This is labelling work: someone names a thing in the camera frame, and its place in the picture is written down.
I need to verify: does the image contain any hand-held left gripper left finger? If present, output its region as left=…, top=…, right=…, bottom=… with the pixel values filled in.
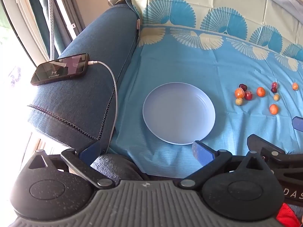
left=28, top=141, right=116, bottom=190

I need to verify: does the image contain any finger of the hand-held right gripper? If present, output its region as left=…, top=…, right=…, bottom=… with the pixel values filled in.
left=292, top=116, right=303, bottom=131
left=247, top=134, right=286, bottom=158

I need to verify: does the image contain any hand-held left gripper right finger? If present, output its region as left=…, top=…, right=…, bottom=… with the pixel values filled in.
left=178, top=141, right=272, bottom=190

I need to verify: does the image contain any light blue round plate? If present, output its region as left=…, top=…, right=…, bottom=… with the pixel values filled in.
left=142, top=82, right=216, bottom=145

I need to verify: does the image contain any dark grey cloth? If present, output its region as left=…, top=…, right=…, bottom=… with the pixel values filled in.
left=91, top=154, right=150, bottom=185

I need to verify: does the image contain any red object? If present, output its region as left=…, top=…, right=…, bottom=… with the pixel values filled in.
left=276, top=203, right=302, bottom=227

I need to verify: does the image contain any white slatted panel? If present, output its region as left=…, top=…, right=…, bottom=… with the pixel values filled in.
left=22, top=132, right=64, bottom=158

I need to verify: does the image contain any blue denim sofa armrest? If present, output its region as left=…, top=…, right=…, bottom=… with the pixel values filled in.
left=27, top=3, right=140, bottom=147

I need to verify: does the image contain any blue fan-print cloth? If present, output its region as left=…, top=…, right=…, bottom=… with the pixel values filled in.
left=108, top=0, right=303, bottom=179

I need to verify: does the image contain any black smartphone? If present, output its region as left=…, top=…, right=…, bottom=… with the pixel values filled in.
left=30, top=53, right=90, bottom=86

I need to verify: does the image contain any white dotted pole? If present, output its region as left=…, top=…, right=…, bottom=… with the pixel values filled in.
left=45, top=0, right=57, bottom=59

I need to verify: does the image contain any green curtain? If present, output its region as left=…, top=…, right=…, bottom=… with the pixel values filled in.
left=24, top=0, right=83, bottom=59

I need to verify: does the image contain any white charging cable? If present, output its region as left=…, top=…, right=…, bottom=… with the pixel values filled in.
left=87, top=61, right=118, bottom=154

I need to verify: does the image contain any white window frame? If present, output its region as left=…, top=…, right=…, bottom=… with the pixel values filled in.
left=0, top=0, right=52, bottom=76

